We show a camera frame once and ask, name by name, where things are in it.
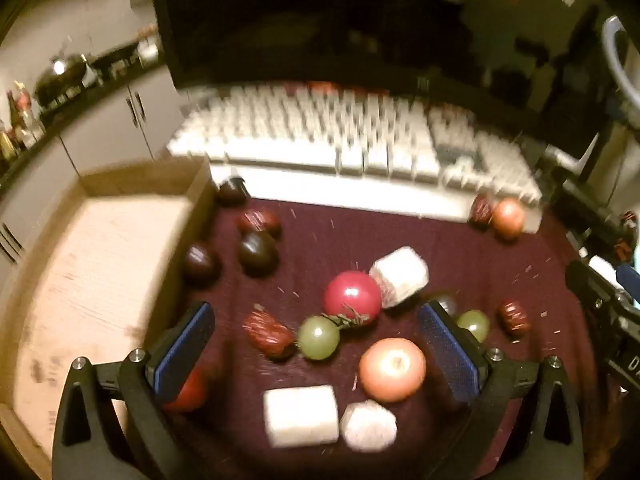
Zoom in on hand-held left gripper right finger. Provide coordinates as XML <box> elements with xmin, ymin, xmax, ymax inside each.
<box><xmin>419</xmin><ymin>301</ymin><xmax>586</xmax><ymax>480</ymax></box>

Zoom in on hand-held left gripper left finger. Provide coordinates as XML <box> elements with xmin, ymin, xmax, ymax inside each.
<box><xmin>51</xmin><ymin>301</ymin><xmax>216</xmax><ymax>480</ymax></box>

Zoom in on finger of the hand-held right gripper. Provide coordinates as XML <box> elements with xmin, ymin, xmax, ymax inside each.
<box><xmin>566</xmin><ymin>259</ymin><xmax>626</xmax><ymax>323</ymax></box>
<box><xmin>616</xmin><ymin>264</ymin><xmax>640</xmax><ymax>303</ymax></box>

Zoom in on dark purple plum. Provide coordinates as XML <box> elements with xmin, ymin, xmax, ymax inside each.
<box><xmin>238</xmin><ymin>232</ymin><xmax>279</xmax><ymax>277</ymax></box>
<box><xmin>217</xmin><ymin>177</ymin><xmax>249</xmax><ymax>207</ymax></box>
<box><xmin>182</xmin><ymin>242</ymin><xmax>221</xmax><ymax>287</ymax></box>
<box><xmin>433</xmin><ymin>292</ymin><xmax>460</xmax><ymax>317</ymax></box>

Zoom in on shallow cardboard box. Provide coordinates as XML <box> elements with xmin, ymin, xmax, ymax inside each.
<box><xmin>0</xmin><ymin>156</ymin><xmax>216</xmax><ymax>480</ymax></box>

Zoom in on white cube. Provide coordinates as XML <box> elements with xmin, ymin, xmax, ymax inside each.
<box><xmin>370</xmin><ymin>246</ymin><xmax>430</xmax><ymax>309</ymax></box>
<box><xmin>263</xmin><ymin>385</ymin><xmax>341</xmax><ymax>447</ymax></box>

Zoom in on wrinkled red date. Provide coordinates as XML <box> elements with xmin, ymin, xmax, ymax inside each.
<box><xmin>468</xmin><ymin>194</ymin><xmax>496</xmax><ymax>229</ymax></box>
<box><xmin>237</xmin><ymin>210</ymin><xmax>282</xmax><ymax>237</ymax></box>
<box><xmin>243</xmin><ymin>307</ymin><xmax>297</xmax><ymax>359</ymax></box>
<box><xmin>498</xmin><ymin>300</ymin><xmax>531</xmax><ymax>337</ymax></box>

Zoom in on white cylinder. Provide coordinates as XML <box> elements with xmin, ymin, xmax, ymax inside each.
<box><xmin>587</xmin><ymin>255</ymin><xmax>623</xmax><ymax>273</ymax></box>

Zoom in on green grape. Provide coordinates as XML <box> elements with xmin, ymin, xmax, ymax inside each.
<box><xmin>298</xmin><ymin>316</ymin><xmax>341</xmax><ymax>361</ymax></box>
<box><xmin>456</xmin><ymin>309</ymin><xmax>490</xmax><ymax>344</ymax></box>

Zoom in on red tomato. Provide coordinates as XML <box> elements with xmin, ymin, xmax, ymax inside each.
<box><xmin>164</xmin><ymin>365</ymin><xmax>209</xmax><ymax>414</ymax></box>
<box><xmin>323</xmin><ymin>270</ymin><xmax>384</xmax><ymax>327</ymax></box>

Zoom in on orange tomato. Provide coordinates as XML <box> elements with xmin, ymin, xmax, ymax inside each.
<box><xmin>358</xmin><ymin>338</ymin><xmax>427</xmax><ymax>404</ymax></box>
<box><xmin>492</xmin><ymin>198</ymin><xmax>527</xmax><ymax>240</ymax></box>

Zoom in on white round chunk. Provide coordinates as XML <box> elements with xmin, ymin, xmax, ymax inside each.
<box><xmin>339</xmin><ymin>400</ymin><xmax>399</xmax><ymax>454</ymax></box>

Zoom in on white tube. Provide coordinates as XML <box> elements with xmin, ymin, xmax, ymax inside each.
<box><xmin>544</xmin><ymin>144</ymin><xmax>589</xmax><ymax>172</ymax></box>

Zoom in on dark red cloth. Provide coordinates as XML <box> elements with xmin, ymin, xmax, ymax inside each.
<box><xmin>165</xmin><ymin>197</ymin><xmax>616</xmax><ymax>480</ymax></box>

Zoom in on white flat board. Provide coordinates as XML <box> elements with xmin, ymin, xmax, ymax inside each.
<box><xmin>210</xmin><ymin>160</ymin><xmax>546</xmax><ymax>235</ymax></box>

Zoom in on white hoop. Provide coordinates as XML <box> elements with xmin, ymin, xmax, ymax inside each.
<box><xmin>602</xmin><ymin>15</ymin><xmax>640</xmax><ymax>106</ymax></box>

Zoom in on grey lower cabinets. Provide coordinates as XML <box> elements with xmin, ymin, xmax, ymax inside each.
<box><xmin>0</xmin><ymin>65</ymin><xmax>173</xmax><ymax>281</ymax></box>

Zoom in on white keyboard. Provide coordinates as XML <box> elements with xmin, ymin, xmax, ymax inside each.
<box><xmin>166</xmin><ymin>84</ymin><xmax>545</xmax><ymax>207</ymax></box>

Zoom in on black kitchen counter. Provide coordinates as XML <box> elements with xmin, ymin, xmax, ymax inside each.
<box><xmin>0</xmin><ymin>57</ymin><xmax>167</xmax><ymax>191</ymax></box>

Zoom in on row of condiment bottles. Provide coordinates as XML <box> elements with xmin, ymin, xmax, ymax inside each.
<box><xmin>0</xmin><ymin>80</ymin><xmax>47</xmax><ymax>167</ymax></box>

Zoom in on metal wok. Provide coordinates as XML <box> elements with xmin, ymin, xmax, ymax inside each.
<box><xmin>33</xmin><ymin>52</ymin><xmax>92</xmax><ymax>107</ymax></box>

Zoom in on black monitor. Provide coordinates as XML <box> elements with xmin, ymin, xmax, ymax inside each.
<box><xmin>149</xmin><ymin>0</ymin><xmax>621</xmax><ymax>161</ymax></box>

